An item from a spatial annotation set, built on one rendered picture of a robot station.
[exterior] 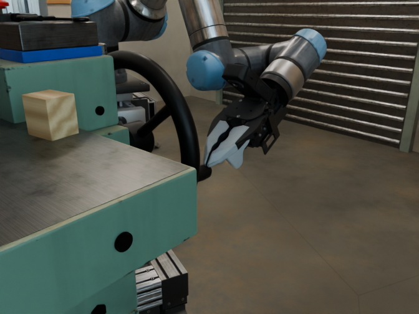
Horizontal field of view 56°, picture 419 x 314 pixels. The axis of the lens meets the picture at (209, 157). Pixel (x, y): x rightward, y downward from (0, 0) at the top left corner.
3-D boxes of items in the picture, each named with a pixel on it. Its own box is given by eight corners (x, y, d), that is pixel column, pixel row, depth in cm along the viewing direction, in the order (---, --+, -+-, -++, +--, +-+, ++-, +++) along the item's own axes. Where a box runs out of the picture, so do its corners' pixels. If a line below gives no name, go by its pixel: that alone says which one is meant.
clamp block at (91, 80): (121, 124, 52) (116, 55, 49) (20, 151, 43) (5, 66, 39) (63, 107, 61) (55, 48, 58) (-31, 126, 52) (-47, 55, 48)
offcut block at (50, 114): (79, 133, 39) (74, 93, 37) (52, 141, 36) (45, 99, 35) (55, 127, 41) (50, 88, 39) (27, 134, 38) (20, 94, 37)
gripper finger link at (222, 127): (216, 184, 66) (244, 146, 70) (204, 160, 62) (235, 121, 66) (202, 179, 68) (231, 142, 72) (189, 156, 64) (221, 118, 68)
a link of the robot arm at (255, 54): (216, 50, 83) (254, 43, 75) (251, 47, 90) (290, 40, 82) (220, 88, 85) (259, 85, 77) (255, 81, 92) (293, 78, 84)
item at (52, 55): (102, 55, 49) (98, 8, 47) (14, 64, 41) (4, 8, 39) (50, 48, 57) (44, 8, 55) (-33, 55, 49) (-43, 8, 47)
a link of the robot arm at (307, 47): (300, 60, 85) (335, 56, 79) (275, 92, 80) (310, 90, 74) (286, 28, 81) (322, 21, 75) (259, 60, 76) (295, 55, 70)
